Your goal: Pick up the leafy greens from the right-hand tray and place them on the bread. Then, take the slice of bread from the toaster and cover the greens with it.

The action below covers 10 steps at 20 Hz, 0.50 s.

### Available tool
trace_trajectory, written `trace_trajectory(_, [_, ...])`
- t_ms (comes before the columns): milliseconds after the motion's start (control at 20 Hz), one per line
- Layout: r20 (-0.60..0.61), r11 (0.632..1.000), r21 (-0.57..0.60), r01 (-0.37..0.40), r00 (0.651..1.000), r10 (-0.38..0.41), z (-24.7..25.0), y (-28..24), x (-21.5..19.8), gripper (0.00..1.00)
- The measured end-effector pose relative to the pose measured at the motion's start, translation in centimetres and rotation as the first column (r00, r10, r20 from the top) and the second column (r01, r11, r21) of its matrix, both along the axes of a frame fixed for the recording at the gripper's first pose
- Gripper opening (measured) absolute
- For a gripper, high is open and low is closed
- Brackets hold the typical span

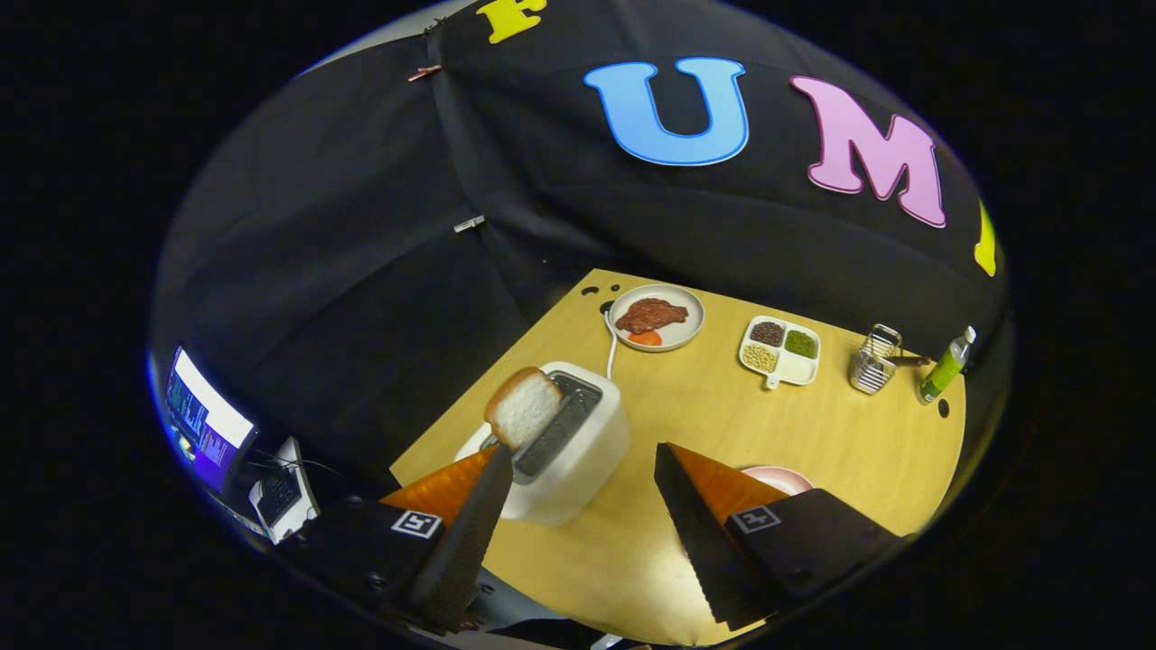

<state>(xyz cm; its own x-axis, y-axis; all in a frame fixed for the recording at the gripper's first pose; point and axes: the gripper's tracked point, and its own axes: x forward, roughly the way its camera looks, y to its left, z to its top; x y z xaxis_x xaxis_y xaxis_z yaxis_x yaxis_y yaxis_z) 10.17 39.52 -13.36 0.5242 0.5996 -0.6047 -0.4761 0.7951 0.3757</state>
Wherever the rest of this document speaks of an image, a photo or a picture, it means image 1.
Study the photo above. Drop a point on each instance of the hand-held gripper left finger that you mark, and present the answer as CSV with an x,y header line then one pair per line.
x,y
470,542

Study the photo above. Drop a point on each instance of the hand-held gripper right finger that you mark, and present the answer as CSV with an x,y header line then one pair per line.
x,y
700,551

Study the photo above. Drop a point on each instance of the small white bread slice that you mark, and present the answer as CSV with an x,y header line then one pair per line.
x,y
524,411

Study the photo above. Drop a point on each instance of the pink plate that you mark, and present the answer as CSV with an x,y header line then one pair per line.
x,y
786,478

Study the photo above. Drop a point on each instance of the white toaster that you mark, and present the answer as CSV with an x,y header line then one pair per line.
x,y
587,460

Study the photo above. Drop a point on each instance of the white keyboard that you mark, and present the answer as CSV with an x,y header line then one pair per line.
x,y
284,492

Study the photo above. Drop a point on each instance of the pile of yellow beans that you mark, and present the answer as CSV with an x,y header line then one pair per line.
x,y
760,358

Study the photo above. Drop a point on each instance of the white divided dish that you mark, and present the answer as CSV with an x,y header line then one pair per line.
x,y
795,368

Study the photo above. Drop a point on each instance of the orange carrot slice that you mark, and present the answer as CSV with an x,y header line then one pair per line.
x,y
646,338

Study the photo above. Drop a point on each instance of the pile of dark beans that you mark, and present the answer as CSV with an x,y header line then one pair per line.
x,y
768,332

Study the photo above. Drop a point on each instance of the pile of green beans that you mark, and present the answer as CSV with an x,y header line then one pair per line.
x,y
800,343

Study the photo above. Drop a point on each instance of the white round plate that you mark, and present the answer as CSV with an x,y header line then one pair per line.
x,y
692,311

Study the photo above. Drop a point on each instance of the brown steak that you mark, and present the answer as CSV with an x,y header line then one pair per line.
x,y
650,315

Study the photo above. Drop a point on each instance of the computer monitor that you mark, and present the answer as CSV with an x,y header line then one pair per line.
x,y
208,415

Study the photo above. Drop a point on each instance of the green label bottle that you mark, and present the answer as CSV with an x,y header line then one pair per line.
x,y
944,370

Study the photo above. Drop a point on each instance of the white clip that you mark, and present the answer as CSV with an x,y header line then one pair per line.
x,y
470,223

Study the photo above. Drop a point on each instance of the black backdrop cloth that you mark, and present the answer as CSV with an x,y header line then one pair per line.
x,y
361,226

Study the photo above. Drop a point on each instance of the red clip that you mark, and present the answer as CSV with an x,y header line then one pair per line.
x,y
424,72

